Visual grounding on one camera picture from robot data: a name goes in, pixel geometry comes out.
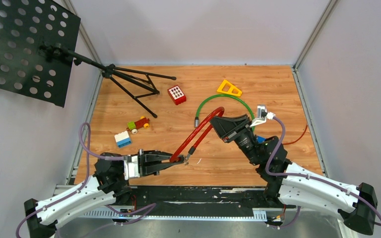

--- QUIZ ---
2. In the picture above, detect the white blue toy brick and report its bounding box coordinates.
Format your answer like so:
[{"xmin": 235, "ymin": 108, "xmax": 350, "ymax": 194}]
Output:
[{"xmin": 114, "ymin": 131, "xmax": 131, "ymax": 148}]

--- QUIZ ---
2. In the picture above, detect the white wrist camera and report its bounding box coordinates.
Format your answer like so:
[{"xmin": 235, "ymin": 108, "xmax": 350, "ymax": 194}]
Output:
[
  {"xmin": 250, "ymin": 105, "xmax": 275, "ymax": 127},
  {"xmin": 124, "ymin": 155, "xmax": 141, "ymax": 180}
]

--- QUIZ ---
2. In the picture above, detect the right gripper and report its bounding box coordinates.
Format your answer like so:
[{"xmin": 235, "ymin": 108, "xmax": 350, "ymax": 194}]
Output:
[{"xmin": 207, "ymin": 114, "xmax": 261, "ymax": 166}]

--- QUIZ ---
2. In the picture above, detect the thin red wire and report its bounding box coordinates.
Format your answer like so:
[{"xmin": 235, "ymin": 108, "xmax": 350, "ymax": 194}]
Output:
[{"xmin": 282, "ymin": 124, "xmax": 310, "ymax": 146}]

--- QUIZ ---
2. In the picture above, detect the red green toy car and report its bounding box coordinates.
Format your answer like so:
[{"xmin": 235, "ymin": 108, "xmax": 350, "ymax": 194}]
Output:
[{"xmin": 127, "ymin": 116, "xmax": 150, "ymax": 134}]

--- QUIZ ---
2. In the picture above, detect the yellow triangular toy piece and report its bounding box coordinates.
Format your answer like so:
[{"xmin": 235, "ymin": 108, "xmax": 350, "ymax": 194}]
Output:
[{"xmin": 216, "ymin": 79, "xmax": 243, "ymax": 97}]

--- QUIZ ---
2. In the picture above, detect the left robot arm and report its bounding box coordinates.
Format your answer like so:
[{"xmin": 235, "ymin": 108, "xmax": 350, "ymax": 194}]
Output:
[{"xmin": 24, "ymin": 150, "xmax": 186, "ymax": 238}]

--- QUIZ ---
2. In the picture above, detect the blue green white brick stack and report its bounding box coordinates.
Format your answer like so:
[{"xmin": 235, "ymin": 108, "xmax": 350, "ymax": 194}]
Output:
[{"xmin": 257, "ymin": 136, "xmax": 265, "ymax": 143}]

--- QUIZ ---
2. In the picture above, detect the red window toy brick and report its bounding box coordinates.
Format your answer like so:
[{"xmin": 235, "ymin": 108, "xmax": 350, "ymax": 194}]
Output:
[{"xmin": 167, "ymin": 85, "xmax": 187, "ymax": 105}]

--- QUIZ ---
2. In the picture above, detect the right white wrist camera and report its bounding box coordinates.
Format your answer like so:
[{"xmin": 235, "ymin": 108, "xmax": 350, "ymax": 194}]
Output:
[{"xmin": 250, "ymin": 105, "xmax": 275, "ymax": 127}]

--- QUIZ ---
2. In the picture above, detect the grey slotted cable duct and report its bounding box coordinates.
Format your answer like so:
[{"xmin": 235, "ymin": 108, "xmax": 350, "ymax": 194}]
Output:
[{"xmin": 61, "ymin": 207, "xmax": 268, "ymax": 222}]

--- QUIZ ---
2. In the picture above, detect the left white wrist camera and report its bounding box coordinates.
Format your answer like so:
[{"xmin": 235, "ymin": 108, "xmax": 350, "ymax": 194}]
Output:
[{"xmin": 124, "ymin": 155, "xmax": 141, "ymax": 180}]

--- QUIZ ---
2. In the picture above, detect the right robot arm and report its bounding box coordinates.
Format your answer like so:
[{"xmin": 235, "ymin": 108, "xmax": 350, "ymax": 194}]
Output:
[{"xmin": 210, "ymin": 115, "xmax": 378, "ymax": 236}]

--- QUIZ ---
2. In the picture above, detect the red cable lock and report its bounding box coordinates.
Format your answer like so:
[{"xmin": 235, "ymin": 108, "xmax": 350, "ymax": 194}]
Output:
[{"xmin": 169, "ymin": 107, "xmax": 225, "ymax": 163}]

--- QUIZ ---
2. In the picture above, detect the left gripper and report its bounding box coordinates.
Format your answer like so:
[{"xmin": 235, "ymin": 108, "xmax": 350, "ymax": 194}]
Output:
[{"xmin": 130, "ymin": 149, "xmax": 185, "ymax": 177}]

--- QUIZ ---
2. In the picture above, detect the green cable lock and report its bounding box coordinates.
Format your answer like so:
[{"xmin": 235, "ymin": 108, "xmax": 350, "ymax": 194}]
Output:
[{"xmin": 193, "ymin": 93, "xmax": 256, "ymax": 132}]

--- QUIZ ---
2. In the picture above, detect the black perforated music stand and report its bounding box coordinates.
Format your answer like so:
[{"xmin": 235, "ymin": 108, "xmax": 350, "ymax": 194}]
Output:
[{"xmin": 0, "ymin": 0, "xmax": 160, "ymax": 107}]

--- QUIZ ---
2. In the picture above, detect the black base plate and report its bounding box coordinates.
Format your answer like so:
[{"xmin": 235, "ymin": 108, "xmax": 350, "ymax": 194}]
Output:
[{"xmin": 113, "ymin": 186, "xmax": 285, "ymax": 217}]

